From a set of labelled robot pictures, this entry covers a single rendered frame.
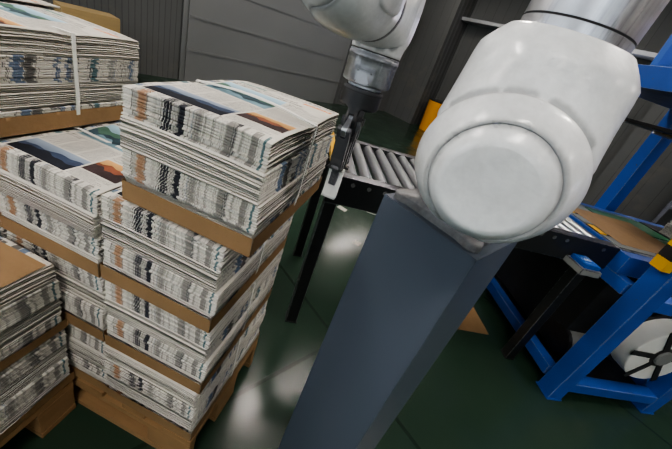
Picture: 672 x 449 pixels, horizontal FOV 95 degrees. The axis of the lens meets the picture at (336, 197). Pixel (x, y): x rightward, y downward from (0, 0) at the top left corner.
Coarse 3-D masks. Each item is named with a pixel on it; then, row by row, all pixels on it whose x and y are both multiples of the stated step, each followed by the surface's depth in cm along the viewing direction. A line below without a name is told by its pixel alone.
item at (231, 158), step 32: (128, 96) 52; (160, 96) 51; (192, 96) 56; (224, 96) 62; (128, 128) 54; (160, 128) 52; (192, 128) 51; (224, 128) 49; (256, 128) 50; (288, 128) 56; (128, 160) 56; (160, 160) 54; (192, 160) 52; (224, 160) 50; (256, 160) 49; (288, 160) 57; (160, 192) 57; (192, 192) 54; (224, 192) 52; (256, 192) 50; (288, 192) 63; (224, 224) 56; (256, 224) 53
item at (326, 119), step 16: (224, 80) 75; (272, 96) 74; (288, 96) 80; (304, 112) 70; (320, 112) 74; (320, 128) 69; (320, 144) 73; (320, 160) 79; (320, 176) 87; (304, 192) 77
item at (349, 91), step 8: (344, 88) 56; (352, 88) 54; (360, 88) 54; (344, 96) 56; (352, 96) 54; (360, 96) 54; (368, 96) 54; (376, 96) 55; (352, 104) 55; (360, 104) 55; (368, 104) 55; (376, 104) 56; (352, 112) 55; (360, 112) 57; (368, 112) 56; (344, 120) 56; (352, 120) 55; (352, 128) 57
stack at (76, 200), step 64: (64, 128) 79; (0, 192) 69; (64, 192) 63; (128, 256) 65; (192, 256) 60; (256, 256) 76; (128, 320) 74; (256, 320) 105; (128, 384) 84; (192, 448) 91
